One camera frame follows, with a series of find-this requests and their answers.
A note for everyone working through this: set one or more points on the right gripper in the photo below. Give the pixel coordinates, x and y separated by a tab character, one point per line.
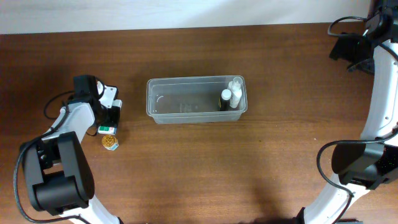
343	48

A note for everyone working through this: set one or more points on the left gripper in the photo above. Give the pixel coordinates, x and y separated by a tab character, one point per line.
114	119

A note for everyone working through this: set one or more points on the white green Panadol box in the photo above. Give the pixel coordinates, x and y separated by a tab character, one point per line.
106	130

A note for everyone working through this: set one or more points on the dark bottle white cap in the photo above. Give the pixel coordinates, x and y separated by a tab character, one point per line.
225	97

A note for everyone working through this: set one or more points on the white squeeze bottle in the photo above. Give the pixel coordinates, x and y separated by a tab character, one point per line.
235	86

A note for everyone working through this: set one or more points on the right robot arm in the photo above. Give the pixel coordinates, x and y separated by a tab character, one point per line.
352	168

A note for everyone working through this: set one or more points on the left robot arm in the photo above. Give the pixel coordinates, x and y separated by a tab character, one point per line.
57	175

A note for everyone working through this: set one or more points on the clear plastic container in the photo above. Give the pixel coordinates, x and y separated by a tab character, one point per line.
192	99

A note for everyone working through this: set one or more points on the small gold-lid jar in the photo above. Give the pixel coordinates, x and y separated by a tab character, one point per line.
110	142

